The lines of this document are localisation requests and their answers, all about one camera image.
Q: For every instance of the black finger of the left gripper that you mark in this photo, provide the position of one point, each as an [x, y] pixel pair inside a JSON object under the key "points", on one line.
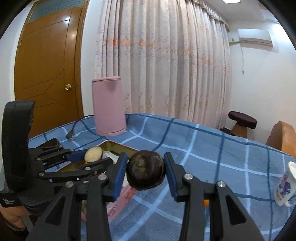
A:
{"points": [[83, 172], [52, 153]]}

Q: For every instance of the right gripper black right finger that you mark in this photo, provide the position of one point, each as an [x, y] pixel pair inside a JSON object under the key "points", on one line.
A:
{"points": [[229, 220]]}

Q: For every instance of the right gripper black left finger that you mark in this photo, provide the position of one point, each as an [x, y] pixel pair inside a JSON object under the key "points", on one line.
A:
{"points": [[62, 218]]}

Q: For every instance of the green longan front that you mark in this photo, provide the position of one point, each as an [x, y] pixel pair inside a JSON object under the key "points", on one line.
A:
{"points": [[93, 154]]}

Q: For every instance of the small orange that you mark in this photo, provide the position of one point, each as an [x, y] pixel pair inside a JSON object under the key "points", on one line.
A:
{"points": [[206, 202]]}

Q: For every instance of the dark mangosteen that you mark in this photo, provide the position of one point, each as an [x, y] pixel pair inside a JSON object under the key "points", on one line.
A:
{"points": [[145, 170]]}

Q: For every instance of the person's left hand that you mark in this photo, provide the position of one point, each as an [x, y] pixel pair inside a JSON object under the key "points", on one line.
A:
{"points": [[12, 216]]}

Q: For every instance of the printed paper leaflet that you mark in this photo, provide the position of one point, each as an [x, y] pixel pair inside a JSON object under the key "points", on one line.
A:
{"points": [[112, 156]]}

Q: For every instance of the white cartoon mug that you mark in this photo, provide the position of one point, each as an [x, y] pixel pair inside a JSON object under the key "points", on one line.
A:
{"points": [[286, 187]]}

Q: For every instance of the pink cylindrical appliance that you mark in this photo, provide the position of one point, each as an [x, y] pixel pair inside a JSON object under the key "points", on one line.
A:
{"points": [[109, 112]]}

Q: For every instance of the blue plaid tablecloth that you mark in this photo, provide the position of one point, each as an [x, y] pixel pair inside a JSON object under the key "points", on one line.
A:
{"points": [[252, 170]]}

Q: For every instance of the brown wooden door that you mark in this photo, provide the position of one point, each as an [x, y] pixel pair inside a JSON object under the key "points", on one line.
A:
{"points": [[47, 65]]}

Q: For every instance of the brown leather armchair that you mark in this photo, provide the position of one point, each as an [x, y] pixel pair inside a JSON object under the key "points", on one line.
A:
{"points": [[283, 138]]}

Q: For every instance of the dark round stool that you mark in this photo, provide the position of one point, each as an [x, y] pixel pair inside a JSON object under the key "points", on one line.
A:
{"points": [[243, 122]]}

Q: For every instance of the pink floral curtain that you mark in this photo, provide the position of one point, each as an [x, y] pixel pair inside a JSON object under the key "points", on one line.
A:
{"points": [[173, 58]]}

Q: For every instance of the white air conditioner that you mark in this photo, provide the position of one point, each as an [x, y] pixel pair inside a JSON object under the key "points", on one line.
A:
{"points": [[255, 36]]}

